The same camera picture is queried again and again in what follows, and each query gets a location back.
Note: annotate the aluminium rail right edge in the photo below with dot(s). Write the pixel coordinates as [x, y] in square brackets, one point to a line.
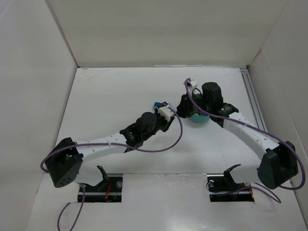
[253, 99]

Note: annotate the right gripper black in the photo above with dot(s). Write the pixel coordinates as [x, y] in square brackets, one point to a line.
[202, 101]

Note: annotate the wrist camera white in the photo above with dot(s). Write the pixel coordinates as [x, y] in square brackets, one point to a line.
[167, 110]
[190, 85]

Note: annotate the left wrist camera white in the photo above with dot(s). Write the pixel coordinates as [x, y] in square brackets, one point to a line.
[167, 110]

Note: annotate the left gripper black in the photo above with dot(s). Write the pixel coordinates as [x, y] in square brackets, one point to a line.
[166, 122]

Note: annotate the teal lego block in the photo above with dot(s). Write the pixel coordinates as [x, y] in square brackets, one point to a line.
[158, 105]

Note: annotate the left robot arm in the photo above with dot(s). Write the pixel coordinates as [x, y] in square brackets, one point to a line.
[66, 162]

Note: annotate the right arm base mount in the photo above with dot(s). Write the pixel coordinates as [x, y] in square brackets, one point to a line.
[222, 188]

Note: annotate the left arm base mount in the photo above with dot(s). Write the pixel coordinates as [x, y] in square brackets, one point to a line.
[108, 189]

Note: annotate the teal round divided container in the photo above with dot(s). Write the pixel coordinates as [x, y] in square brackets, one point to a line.
[199, 118]

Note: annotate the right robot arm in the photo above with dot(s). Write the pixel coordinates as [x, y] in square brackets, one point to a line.
[278, 159]

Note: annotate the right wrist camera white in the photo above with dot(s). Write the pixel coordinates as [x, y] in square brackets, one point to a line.
[190, 85]

